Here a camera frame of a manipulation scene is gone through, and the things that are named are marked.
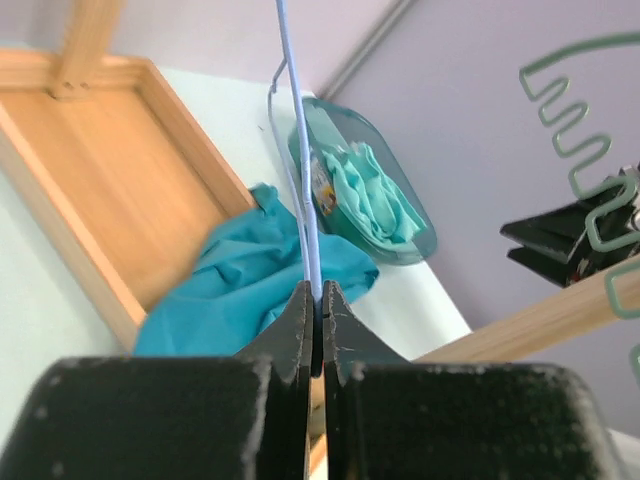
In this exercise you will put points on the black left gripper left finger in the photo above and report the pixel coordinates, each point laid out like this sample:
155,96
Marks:
243,416

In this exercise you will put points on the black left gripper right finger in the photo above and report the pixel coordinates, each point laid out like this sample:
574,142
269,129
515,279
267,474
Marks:
388,418

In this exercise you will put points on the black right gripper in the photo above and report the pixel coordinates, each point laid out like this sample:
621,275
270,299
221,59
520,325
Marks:
560,245

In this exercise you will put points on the pale green plastic hanger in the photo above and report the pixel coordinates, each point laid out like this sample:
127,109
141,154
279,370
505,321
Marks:
593,302

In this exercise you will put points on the dark teal t shirt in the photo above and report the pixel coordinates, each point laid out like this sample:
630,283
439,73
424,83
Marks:
241,282

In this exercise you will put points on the light blue wire hanger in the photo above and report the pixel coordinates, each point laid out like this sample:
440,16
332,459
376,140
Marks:
299,178

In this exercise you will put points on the light teal t shirt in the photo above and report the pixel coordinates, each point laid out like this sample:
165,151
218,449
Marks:
373,201

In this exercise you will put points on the translucent teal plastic bin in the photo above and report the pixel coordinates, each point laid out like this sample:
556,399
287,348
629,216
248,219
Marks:
332,125

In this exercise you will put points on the wooden clothes rack stand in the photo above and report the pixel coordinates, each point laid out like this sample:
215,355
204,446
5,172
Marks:
128,186

